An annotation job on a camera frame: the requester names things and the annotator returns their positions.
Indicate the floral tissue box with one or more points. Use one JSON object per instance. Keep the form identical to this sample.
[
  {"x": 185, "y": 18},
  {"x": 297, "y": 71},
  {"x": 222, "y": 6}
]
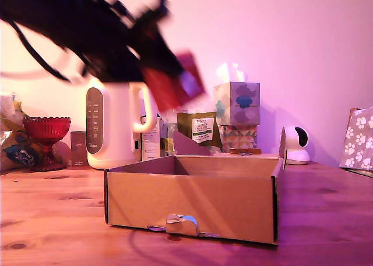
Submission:
[{"x": 242, "y": 103}]

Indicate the white electric kettle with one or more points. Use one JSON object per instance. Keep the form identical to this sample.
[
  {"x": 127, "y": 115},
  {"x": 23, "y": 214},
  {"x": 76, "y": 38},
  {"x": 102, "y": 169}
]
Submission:
[{"x": 116, "y": 126}]

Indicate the triangle pattern box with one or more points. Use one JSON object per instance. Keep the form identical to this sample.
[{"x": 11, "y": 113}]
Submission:
[{"x": 239, "y": 136}]

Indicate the yellow printed snack bag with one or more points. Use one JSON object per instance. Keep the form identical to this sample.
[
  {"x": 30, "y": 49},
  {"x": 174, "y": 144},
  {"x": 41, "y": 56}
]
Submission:
[{"x": 11, "y": 143}]

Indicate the green labelled pouch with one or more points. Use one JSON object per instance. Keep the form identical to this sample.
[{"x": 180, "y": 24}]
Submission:
[{"x": 204, "y": 127}]

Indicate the white printed carton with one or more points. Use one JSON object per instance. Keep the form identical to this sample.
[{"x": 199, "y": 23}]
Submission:
[{"x": 151, "y": 143}]

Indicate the clear plastic water bottle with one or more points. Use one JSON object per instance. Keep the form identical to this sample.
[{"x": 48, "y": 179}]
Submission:
[{"x": 170, "y": 129}]

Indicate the white tissue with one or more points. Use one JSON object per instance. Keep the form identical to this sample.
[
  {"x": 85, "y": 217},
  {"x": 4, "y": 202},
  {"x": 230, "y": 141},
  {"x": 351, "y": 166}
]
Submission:
[{"x": 228, "y": 72}]

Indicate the open cardboard box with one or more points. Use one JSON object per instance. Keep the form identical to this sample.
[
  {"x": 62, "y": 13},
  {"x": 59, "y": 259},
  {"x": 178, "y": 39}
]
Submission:
[{"x": 192, "y": 202}]

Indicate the paw print cushion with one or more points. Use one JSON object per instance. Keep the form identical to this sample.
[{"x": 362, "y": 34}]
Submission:
[{"x": 360, "y": 141}]

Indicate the small dark brown box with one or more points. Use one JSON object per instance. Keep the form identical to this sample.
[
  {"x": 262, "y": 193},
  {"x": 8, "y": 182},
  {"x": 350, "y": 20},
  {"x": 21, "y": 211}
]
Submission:
[{"x": 78, "y": 148}]

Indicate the small white round camera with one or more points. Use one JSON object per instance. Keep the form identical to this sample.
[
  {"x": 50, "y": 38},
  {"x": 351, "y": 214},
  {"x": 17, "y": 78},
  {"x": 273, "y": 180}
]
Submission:
[{"x": 297, "y": 145}]

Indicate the red glass footed bowl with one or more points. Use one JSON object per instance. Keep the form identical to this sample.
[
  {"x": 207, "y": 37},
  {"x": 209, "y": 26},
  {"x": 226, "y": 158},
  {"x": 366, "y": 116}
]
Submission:
[{"x": 46, "y": 129}]

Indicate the red coffee filter carton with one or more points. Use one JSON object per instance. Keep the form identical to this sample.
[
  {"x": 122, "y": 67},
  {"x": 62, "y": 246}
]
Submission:
[{"x": 180, "y": 85}]

